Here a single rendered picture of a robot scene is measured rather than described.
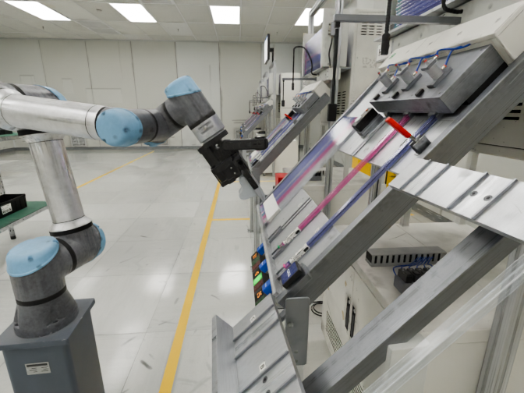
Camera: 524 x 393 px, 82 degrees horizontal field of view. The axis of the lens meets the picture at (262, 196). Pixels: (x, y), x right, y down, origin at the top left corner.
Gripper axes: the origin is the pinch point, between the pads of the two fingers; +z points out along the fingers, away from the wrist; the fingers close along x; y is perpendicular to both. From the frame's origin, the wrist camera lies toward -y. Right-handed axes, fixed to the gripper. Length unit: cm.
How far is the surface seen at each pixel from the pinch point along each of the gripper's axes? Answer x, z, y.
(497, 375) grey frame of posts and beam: 25, 61, -24
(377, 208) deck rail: 20.9, 9.5, -19.7
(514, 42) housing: 19, -4, -57
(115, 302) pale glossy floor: -88, 30, 119
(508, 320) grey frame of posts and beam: 25, 48, -32
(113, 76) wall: -860, -289, 234
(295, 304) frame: 25.3, 15.8, 4.9
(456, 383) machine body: 21, 63, -16
